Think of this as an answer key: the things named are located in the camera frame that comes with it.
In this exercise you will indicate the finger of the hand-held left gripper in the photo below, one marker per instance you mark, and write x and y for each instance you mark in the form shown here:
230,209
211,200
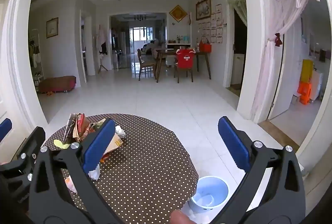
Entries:
5,128
36,141

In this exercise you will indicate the small dark chandelier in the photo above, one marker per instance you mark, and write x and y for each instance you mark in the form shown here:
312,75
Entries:
140,17

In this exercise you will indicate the red diamond wall decoration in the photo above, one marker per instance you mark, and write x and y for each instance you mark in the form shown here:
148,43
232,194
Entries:
178,13

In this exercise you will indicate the brown doormat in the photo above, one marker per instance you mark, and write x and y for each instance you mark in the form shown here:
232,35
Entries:
235,90

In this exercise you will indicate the light blue plastic bin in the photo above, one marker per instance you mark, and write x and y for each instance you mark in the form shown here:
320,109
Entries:
208,195

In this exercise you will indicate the tan paper bag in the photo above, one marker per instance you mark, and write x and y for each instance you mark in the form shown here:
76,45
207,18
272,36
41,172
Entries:
114,144

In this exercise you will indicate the yellow box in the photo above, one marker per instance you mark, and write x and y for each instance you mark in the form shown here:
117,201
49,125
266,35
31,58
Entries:
307,70

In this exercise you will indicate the dark red curtain tie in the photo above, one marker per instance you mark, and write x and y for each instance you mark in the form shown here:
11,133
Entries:
278,41

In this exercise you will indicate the wooden dining table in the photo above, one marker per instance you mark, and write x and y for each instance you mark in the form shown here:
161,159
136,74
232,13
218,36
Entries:
168,51

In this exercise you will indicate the brown polka-dot tablecloth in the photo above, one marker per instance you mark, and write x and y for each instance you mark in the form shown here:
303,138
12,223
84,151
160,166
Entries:
145,156

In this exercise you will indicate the gold framed painting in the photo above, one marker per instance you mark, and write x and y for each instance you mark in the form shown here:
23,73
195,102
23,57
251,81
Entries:
203,9

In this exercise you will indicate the white appliance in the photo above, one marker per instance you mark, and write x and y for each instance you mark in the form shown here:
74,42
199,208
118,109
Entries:
238,69

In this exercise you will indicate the grey sofa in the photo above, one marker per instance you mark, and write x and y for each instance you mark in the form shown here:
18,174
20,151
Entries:
153,48

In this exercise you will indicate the red crumpled wrapper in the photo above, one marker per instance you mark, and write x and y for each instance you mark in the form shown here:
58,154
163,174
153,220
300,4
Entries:
83,122

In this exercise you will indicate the wooden dining chair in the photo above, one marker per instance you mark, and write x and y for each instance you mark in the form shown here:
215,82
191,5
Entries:
185,74
145,64

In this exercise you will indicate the green crumpled wrapper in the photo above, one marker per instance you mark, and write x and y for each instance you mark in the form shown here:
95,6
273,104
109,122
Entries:
96,126

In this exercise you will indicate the white cabinet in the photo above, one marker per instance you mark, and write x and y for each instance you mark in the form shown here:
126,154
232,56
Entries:
317,86

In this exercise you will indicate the orange plastic stool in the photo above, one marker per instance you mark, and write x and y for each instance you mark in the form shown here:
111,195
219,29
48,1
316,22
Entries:
304,92

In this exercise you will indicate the pink sheer curtain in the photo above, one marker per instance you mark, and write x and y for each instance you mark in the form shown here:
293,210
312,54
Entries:
275,31

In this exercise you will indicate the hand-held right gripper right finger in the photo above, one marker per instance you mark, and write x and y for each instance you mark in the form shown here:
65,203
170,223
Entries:
233,146

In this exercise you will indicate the brown low ottoman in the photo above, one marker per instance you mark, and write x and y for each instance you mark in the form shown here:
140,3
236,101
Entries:
57,83

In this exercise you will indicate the white crumpled plastic wrapper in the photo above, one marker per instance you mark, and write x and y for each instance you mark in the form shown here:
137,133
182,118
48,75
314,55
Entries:
70,183

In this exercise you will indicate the red bag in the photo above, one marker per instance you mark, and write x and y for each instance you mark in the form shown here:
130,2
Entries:
205,46

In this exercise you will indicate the white lace door curtain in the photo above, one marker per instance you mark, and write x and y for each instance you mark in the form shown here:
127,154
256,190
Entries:
237,5

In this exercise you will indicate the small orange toy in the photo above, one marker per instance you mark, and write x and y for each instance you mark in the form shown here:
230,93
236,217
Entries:
50,93

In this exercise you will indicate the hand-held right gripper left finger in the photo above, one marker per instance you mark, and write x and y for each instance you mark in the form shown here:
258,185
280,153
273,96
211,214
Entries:
99,147

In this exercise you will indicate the group of wall certificates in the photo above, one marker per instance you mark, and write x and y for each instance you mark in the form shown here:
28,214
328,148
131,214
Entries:
214,29

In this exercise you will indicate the person's right hand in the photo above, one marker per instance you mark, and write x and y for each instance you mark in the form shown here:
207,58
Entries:
181,217

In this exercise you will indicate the white crumpled tissue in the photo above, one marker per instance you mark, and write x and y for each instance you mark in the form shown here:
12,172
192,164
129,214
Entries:
119,131
93,174

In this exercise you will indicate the framed wall picture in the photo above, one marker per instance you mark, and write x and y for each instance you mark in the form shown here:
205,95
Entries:
52,28

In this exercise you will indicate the red garment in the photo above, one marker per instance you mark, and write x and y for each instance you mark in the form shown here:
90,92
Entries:
185,57

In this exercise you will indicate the white sideboard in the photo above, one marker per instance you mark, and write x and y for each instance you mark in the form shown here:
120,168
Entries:
171,60

